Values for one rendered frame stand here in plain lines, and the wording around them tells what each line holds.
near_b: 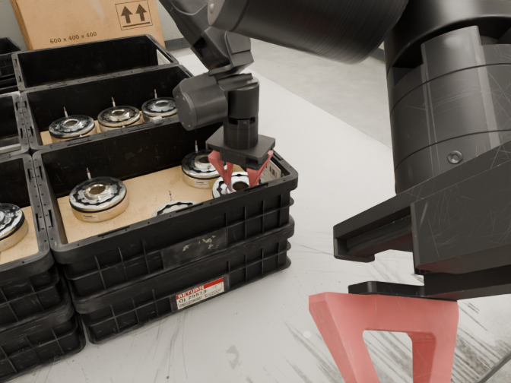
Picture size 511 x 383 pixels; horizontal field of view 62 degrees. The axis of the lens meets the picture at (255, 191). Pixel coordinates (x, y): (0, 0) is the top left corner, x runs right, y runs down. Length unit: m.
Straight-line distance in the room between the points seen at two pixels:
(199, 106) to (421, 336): 0.47
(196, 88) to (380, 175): 0.67
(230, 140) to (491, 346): 0.56
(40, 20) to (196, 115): 3.12
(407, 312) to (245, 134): 0.51
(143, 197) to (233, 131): 0.28
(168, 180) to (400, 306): 0.75
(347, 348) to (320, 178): 0.96
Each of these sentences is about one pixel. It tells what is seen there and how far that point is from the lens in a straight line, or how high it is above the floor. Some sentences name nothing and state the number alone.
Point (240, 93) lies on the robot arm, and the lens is 0.64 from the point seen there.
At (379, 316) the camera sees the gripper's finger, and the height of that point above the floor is 1.20.
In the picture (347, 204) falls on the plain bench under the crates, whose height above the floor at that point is 0.70.
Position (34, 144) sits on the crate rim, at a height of 0.93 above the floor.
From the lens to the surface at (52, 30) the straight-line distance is 3.70.
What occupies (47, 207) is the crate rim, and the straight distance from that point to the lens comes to 0.73.
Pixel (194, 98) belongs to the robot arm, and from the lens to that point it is 0.62.
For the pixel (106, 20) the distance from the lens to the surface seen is 3.79.
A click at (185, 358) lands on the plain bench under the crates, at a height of 0.70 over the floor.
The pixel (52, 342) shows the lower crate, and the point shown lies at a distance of 0.78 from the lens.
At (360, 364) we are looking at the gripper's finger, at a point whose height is 1.19.
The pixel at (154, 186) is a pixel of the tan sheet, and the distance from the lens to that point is 0.89.
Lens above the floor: 1.34
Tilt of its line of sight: 37 degrees down
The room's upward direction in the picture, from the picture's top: straight up
